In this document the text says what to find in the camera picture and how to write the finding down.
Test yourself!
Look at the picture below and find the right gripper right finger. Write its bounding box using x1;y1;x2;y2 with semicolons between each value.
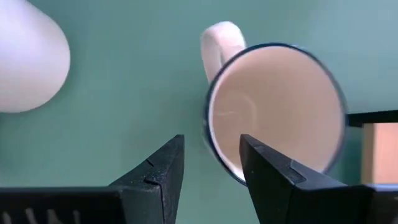
239;134;374;224

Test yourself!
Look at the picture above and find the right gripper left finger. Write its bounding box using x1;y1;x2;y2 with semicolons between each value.
108;134;186;224

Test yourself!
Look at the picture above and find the white mug blue leaf print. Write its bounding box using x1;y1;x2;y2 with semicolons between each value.
200;21;348;187

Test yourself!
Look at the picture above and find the wooden shelf board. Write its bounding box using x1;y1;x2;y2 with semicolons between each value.
362;123;398;185

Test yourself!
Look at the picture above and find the green table mat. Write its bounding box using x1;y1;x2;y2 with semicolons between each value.
0;0;398;224

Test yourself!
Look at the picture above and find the black metal shelf frame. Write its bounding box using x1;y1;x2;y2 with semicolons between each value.
345;109;398;128

